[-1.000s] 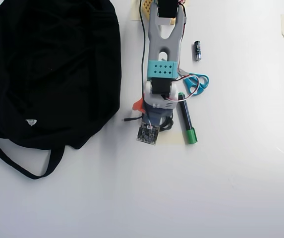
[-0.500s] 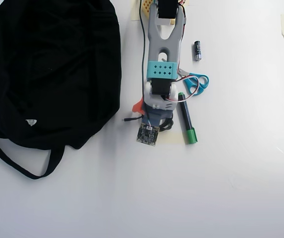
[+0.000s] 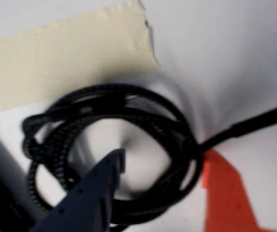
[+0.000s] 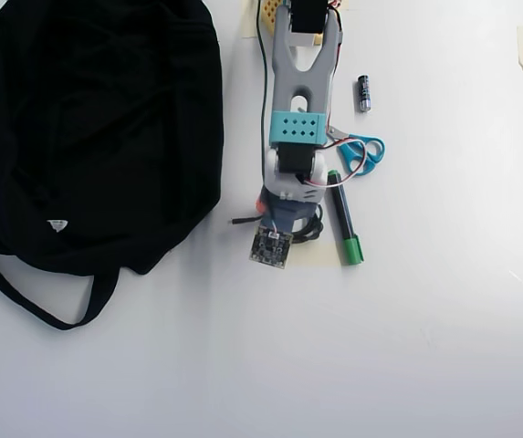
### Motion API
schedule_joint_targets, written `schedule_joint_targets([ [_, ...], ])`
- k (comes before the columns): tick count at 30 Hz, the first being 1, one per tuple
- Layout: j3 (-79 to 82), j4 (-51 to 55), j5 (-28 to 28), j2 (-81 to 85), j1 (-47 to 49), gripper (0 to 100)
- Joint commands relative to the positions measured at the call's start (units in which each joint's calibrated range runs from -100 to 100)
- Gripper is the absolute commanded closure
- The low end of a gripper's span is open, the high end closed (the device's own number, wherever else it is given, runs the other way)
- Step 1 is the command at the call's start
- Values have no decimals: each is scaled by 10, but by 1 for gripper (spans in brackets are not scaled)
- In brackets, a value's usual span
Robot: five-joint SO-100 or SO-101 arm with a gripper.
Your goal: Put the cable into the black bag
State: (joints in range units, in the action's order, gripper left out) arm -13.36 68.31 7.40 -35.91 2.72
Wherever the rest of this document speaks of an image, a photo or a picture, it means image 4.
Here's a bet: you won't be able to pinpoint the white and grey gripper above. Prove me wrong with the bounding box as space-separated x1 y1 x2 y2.
254 175 328 234

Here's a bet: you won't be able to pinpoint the black braided USB cable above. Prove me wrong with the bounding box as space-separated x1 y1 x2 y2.
227 203 327 244

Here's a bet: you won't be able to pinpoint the yellow perforated robot base part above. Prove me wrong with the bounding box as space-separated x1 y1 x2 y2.
260 0 289 34

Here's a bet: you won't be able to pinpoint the beige tape under robot base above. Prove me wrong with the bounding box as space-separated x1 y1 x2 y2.
241 0 272 40

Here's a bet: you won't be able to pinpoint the black fabric bag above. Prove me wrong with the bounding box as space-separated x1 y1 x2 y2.
0 0 225 332

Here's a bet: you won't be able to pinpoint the long beige masking tape strip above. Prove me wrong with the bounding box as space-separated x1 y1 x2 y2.
287 237 345 266

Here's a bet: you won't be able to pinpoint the black marker with green cap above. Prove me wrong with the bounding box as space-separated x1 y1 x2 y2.
326 169 366 266

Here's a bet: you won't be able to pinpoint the black cylindrical battery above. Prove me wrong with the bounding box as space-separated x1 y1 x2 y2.
356 74 373 114

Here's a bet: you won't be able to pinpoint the square camera circuit board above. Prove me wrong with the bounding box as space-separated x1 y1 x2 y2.
247 222 296 271

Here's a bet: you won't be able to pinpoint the red and white servo wire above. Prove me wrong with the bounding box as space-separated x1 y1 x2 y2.
304 120 372 187

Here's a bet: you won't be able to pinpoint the scissors with blue handles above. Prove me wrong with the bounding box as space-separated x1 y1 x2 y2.
327 125 386 177

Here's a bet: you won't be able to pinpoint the thin dark robot power cable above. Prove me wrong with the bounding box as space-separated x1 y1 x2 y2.
253 0 272 180

